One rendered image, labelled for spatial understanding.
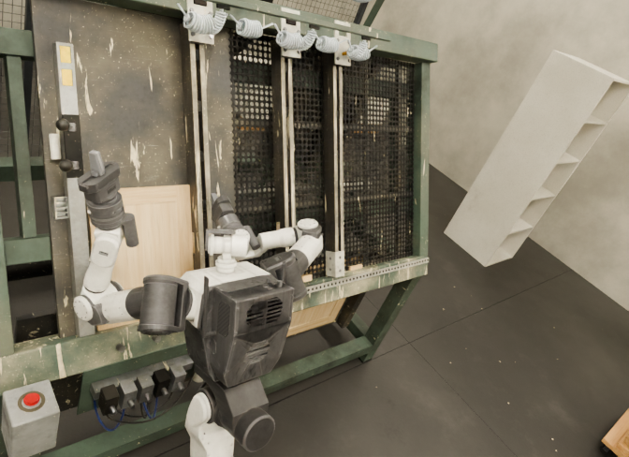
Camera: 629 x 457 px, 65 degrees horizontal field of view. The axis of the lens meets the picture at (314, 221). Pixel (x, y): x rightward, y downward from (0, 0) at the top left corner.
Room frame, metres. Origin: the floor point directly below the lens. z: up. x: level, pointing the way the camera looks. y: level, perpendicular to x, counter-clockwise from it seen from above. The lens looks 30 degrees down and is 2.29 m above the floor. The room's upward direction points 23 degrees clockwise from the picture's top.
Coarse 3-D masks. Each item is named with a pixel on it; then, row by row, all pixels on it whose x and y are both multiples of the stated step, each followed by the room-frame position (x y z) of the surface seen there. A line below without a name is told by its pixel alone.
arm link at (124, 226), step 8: (120, 216) 1.03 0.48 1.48; (128, 216) 1.05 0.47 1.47; (96, 224) 1.00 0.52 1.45; (104, 224) 1.00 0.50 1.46; (112, 224) 1.01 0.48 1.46; (120, 224) 1.03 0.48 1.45; (128, 224) 1.04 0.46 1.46; (96, 232) 1.01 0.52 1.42; (104, 232) 1.01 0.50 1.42; (112, 232) 1.02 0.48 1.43; (120, 232) 1.03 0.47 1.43; (128, 232) 1.04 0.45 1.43; (136, 232) 1.06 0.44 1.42; (120, 240) 1.02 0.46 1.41; (128, 240) 1.05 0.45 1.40; (136, 240) 1.06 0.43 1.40
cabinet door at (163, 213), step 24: (120, 192) 1.39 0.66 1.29; (144, 192) 1.45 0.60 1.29; (168, 192) 1.52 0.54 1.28; (144, 216) 1.42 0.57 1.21; (168, 216) 1.49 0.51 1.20; (144, 240) 1.39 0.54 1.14; (168, 240) 1.46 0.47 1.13; (120, 264) 1.29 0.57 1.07; (144, 264) 1.35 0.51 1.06; (168, 264) 1.42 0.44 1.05; (192, 264) 1.49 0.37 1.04
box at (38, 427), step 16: (32, 384) 0.85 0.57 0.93; (48, 384) 0.87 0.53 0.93; (16, 400) 0.79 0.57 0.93; (48, 400) 0.83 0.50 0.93; (16, 416) 0.75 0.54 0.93; (32, 416) 0.77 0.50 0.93; (48, 416) 0.79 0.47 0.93; (16, 432) 0.73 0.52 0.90; (32, 432) 0.76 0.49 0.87; (48, 432) 0.79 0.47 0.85; (16, 448) 0.73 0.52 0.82; (32, 448) 0.76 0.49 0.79; (48, 448) 0.80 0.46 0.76
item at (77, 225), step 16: (64, 64) 1.40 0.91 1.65; (64, 96) 1.36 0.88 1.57; (64, 112) 1.34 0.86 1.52; (64, 144) 1.30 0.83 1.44; (64, 176) 1.28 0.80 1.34; (80, 192) 1.28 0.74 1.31; (80, 208) 1.26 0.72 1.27; (80, 224) 1.24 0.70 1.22; (80, 240) 1.22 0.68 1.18; (80, 256) 1.20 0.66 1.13; (80, 272) 1.17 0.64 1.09; (80, 288) 1.15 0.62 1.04; (80, 320) 1.11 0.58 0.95; (80, 336) 1.09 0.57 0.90
